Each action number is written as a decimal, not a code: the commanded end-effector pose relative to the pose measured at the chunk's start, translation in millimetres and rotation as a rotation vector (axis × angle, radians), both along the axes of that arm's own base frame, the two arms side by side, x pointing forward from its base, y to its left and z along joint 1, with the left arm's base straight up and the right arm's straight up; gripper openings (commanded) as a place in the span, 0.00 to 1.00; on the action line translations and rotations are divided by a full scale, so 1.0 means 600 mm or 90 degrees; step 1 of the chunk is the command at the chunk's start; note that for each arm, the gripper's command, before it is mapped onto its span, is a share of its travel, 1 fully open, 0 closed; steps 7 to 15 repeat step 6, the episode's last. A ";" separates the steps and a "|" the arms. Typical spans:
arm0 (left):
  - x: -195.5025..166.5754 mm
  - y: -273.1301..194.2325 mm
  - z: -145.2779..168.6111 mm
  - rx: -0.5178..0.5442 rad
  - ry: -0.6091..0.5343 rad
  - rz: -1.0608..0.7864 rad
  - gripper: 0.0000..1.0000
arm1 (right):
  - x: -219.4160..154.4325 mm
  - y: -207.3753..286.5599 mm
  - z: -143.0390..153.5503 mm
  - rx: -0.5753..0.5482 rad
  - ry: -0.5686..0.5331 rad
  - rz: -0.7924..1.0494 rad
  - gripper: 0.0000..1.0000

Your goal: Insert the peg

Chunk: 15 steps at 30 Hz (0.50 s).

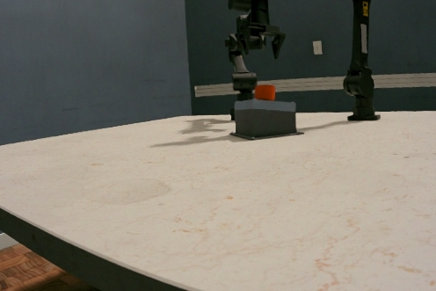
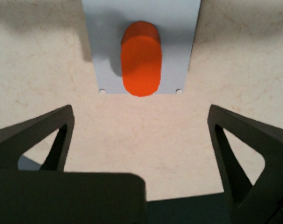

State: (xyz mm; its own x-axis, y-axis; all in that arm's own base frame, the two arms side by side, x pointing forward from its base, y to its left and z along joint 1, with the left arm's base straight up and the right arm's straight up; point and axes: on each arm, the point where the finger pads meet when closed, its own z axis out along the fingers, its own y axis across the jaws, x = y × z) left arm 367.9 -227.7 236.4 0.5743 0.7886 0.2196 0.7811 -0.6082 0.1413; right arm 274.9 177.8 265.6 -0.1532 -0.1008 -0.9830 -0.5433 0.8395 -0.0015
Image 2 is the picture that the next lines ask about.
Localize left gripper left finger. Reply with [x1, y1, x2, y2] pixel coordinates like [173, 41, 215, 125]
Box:
[0, 104, 75, 171]

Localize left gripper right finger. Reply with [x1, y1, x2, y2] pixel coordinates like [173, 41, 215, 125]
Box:
[207, 104, 283, 224]

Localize orange peg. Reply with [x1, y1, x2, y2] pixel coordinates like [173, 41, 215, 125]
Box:
[121, 21, 162, 97]

